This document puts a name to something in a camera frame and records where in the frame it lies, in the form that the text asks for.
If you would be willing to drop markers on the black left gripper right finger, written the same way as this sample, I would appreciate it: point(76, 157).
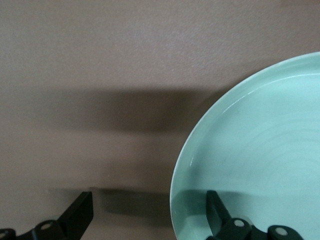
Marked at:
point(220, 220)

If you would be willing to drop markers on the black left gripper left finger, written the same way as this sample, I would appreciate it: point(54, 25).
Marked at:
point(72, 220)

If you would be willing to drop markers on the pale green round plate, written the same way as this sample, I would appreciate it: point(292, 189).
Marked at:
point(262, 137)

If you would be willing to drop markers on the brown table cover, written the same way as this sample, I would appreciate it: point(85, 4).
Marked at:
point(100, 50)

